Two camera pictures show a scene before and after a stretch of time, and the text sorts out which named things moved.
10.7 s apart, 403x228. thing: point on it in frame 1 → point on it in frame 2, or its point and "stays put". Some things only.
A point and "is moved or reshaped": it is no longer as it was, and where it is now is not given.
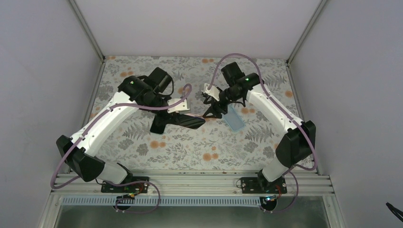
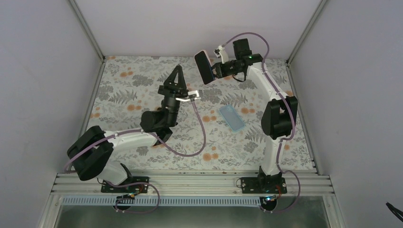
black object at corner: (392, 208) stays put
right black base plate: (261, 185) stays put
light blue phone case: (233, 119) stays put
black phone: (190, 121) → (204, 67)
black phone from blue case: (158, 124) is moved or reshaped
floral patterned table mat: (241, 125) stays put
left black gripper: (173, 118) → (178, 92)
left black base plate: (139, 187) stays put
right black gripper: (213, 109) → (220, 71)
